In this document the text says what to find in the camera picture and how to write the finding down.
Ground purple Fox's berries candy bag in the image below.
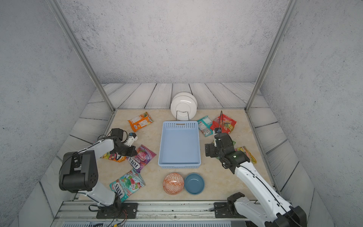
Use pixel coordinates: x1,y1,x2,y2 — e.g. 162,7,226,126
127,145,156,173

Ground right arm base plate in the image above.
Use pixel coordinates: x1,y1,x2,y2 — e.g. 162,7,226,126
213,201,234,218

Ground blue bowl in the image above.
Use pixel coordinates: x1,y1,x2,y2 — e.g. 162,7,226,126
184,173,205,195

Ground teal Fox's candy bag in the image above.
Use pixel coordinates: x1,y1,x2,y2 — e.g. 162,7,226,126
109,169,146,202

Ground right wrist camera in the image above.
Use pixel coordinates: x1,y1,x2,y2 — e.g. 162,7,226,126
214,127,222,134

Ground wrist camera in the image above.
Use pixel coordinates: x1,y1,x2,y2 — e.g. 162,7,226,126
214,127,222,134
124,132,138,147

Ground metal wire plate rack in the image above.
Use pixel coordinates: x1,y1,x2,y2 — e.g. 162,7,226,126
175,110,190,121

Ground orange patterned bowl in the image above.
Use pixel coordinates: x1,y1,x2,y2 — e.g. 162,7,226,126
163,173,184,195

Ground aluminium front rail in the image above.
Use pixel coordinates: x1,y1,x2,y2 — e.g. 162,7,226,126
51,201,253,227

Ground orange Fox's candy bag back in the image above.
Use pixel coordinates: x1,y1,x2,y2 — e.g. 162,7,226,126
128,112,154,132

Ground white plates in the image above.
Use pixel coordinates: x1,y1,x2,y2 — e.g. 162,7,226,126
170,92,198,120

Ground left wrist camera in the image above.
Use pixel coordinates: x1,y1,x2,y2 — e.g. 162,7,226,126
124,132,138,147

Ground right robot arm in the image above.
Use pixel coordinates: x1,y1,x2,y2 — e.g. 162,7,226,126
205,129,307,227

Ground red candy bag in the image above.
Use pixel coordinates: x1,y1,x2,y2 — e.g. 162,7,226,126
210,114,237,134

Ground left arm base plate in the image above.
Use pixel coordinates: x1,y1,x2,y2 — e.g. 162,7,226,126
96,202,139,219

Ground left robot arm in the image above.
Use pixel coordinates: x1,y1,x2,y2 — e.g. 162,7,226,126
59,128,138,214

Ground light blue plastic basket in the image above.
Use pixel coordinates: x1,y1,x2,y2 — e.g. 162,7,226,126
158,121,201,169

